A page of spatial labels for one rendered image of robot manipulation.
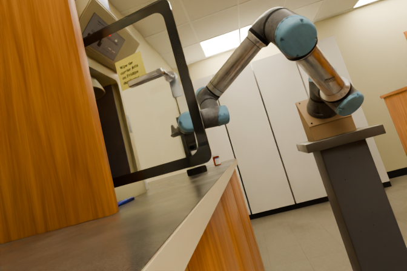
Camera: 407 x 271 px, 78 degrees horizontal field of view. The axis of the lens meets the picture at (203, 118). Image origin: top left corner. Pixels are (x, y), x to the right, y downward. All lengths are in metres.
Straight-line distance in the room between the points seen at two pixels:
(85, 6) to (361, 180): 1.24
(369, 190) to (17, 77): 1.33
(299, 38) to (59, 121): 0.69
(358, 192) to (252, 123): 2.55
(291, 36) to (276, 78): 3.02
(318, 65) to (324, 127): 0.43
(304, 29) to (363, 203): 0.82
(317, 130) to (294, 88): 2.56
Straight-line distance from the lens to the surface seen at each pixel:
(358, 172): 1.32
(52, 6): 0.75
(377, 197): 1.36
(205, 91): 1.02
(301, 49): 0.87
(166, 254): 0.25
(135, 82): 0.57
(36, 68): 0.71
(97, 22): 0.85
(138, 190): 0.92
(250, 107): 3.73
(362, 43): 4.81
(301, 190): 3.81
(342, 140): 1.23
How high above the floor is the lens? 1.00
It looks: 9 degrees up
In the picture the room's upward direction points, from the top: 16 degrees counter-clockwise
